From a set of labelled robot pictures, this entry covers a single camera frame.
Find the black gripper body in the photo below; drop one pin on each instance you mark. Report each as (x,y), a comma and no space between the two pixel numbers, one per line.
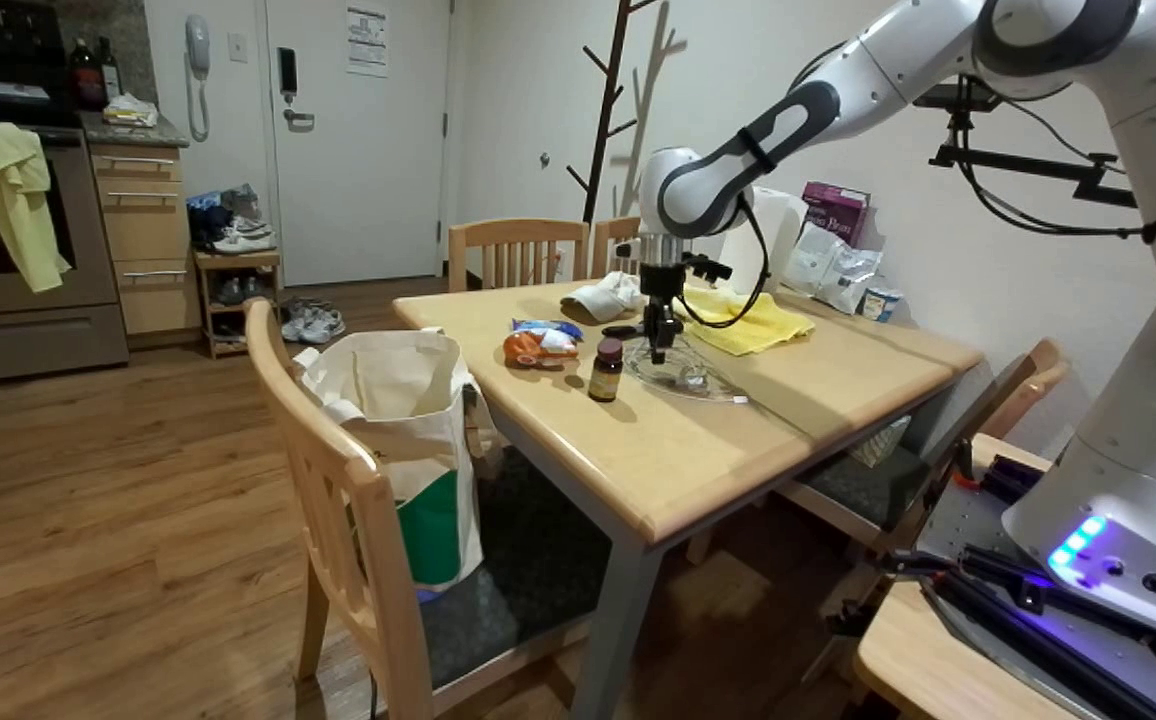
(663,280)

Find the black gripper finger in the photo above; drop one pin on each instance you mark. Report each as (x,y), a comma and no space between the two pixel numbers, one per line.
(654,350)
(668,344)

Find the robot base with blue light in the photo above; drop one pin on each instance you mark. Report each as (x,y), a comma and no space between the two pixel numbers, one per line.
(1038,623)

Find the white tote bag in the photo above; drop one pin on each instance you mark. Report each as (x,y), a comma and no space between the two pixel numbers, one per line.
(401,396)

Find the wooden chair near robot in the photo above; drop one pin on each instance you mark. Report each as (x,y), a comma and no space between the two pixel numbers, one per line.
(881,502)

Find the wooden chair with bag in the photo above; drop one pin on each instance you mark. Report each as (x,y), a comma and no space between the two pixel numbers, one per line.
(423,649)

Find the white rolled towel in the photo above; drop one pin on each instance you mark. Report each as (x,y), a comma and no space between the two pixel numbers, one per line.
(607,298)

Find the small brown glass bottle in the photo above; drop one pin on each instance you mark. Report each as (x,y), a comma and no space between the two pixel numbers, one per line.
(607,370)

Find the blue tissue packet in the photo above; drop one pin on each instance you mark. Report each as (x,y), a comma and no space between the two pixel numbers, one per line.
(567,329)

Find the yellow patterned cloth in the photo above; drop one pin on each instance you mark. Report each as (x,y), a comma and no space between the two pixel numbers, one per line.
(745,329)

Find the white paper towel roll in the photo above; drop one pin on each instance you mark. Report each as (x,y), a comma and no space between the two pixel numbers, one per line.
(756,245)

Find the orange snack packet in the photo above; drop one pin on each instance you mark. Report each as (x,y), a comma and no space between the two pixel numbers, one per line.
(546,353)

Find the pink box on table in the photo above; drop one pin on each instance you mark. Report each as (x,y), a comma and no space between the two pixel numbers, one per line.
(837,208)

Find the wooden coat rack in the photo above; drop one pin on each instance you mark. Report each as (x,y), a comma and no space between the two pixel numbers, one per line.
(625,98)

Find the white sneakers on floor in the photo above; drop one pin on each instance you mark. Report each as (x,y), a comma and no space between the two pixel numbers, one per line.
(310,321)

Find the white door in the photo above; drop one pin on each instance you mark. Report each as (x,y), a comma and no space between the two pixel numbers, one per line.
(357,128)

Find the small wooden shoe shelf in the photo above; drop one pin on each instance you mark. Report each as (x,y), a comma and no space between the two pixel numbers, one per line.
(226,287)

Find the wooden drawer cabinet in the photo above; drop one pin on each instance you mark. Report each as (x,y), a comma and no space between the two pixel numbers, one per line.
(140,200)

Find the yellow hanging towel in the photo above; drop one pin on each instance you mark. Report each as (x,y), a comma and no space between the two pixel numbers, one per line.
(25,217)

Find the stainless steel oven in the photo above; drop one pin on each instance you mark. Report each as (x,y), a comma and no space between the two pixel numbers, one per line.
(58,288)

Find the white wall phone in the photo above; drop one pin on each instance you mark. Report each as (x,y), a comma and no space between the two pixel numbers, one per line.
(199,60)

